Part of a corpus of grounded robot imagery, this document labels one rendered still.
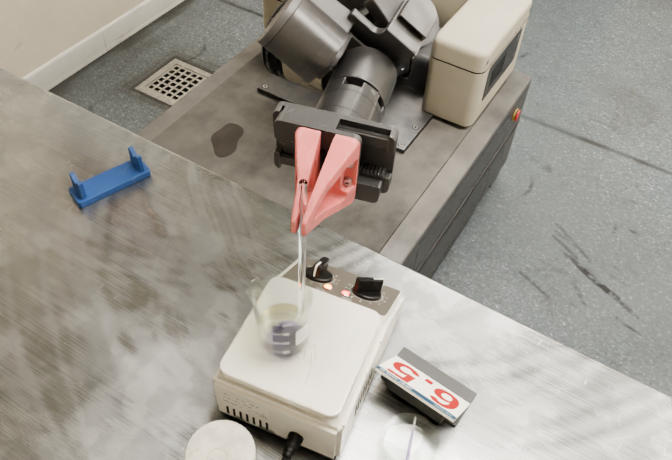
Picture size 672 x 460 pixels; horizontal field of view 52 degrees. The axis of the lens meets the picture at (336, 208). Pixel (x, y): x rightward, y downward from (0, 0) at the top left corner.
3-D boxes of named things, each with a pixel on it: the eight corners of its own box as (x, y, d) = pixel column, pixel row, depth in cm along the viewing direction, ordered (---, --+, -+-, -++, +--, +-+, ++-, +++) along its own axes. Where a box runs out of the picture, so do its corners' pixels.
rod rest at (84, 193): (139, 161, 92) (135, 141, 89) (152, 175, 90) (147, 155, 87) (68, 193, 87) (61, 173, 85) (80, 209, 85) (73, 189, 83)
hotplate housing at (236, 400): (299, 268, 81) (299, 223, 75) (404, 306, 78) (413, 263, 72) (204, 434, 66) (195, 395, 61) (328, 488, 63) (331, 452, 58)
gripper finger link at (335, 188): (333, 206, 48) (367, 123, 54) (238, 182, 49) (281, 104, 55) (330, 265, 53) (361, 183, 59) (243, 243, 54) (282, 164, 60)
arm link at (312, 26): (444, 10, 63) (392, 46, 70) (349, -79, 59) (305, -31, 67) (389, 105, 58) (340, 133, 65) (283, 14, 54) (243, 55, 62)
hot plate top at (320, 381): (273, 277, 70) (273, 272, 69) (383, 318, 67) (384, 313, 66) (215, 374, 62) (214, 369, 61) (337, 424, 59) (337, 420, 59)
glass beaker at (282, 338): (318, 323, 66) (320, 271, 60) (304, 371, 62) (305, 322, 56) (258, 310, 66) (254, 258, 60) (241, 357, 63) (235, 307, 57)
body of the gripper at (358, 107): (394, 142, 53) (414, 86, 58) (270, 113, 54) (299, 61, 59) (386, 199, 58) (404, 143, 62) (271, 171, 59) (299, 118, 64)
